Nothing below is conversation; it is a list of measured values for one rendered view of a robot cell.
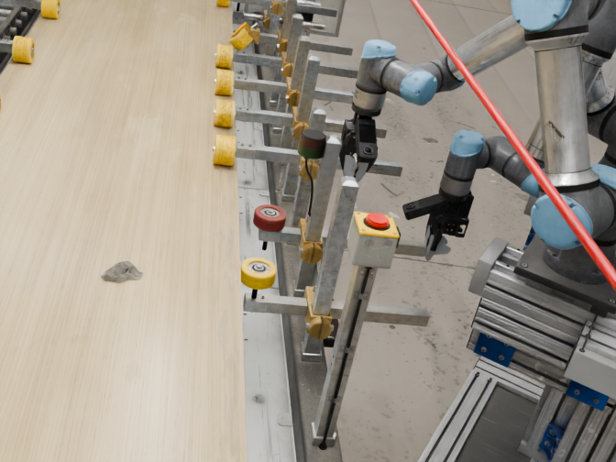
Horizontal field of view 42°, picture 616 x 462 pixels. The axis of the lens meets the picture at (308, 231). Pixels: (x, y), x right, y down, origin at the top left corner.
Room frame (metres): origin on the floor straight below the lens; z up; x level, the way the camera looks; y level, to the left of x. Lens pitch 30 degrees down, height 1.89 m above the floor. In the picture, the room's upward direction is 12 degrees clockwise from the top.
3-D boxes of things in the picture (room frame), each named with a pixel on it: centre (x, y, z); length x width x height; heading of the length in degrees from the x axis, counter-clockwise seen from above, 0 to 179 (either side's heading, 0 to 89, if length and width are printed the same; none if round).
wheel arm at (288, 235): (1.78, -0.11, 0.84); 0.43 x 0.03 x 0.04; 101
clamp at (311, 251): (1.74, -0.01, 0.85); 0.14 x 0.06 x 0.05; 11
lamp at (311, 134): (1.71, 0.03, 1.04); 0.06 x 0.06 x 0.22; 11
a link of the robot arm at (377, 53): (1.80, -0.08, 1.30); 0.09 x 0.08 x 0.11; 50
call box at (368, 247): (1.22, -0.11, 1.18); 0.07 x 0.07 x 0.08; 11
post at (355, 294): (1.21, -0.11, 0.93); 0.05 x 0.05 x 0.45; 11
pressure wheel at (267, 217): (1.73, 0.10, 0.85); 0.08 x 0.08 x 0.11
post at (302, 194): (1.96, 0.03, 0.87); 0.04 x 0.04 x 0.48; 11
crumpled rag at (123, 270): (1.36, 0.36, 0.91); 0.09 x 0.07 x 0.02; 130
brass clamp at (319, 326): (1.49, -0.06, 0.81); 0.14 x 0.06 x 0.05; 11
